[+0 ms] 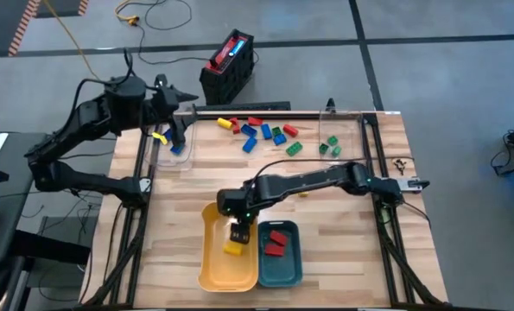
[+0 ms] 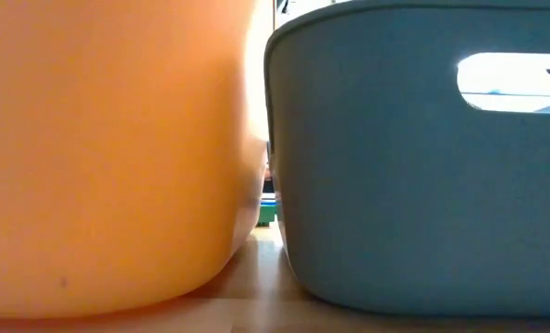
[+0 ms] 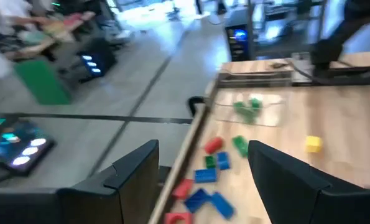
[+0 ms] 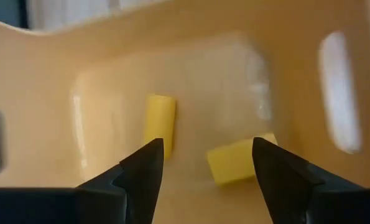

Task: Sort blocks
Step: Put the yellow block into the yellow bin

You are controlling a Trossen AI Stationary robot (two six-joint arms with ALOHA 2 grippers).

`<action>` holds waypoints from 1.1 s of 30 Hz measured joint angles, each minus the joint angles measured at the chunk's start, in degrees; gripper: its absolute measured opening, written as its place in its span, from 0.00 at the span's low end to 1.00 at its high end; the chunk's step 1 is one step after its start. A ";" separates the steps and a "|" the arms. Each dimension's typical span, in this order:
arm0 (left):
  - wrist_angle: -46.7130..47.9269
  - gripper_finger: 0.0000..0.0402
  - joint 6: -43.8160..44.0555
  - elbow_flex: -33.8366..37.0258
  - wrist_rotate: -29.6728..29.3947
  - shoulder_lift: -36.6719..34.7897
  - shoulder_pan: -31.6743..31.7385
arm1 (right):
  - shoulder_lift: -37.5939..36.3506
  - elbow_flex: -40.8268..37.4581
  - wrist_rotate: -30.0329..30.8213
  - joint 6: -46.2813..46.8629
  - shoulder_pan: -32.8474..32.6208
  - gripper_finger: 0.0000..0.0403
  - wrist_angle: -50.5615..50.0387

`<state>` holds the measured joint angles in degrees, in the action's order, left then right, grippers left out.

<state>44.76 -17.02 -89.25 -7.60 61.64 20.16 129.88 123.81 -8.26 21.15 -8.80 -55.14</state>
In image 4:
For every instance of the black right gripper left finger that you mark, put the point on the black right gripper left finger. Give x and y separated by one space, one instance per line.
125 193

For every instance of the yellow-orange plastic bin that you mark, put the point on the yellow-orange plastic bin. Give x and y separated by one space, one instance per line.
203 77

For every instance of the yellow rectangular toy block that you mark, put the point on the yellow rectangular toy block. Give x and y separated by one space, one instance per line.
231 165

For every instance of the yellow cylinder toy block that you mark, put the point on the yellow cylinder toy block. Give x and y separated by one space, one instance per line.
160 121

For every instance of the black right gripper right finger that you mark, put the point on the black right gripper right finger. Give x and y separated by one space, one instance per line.
296 193

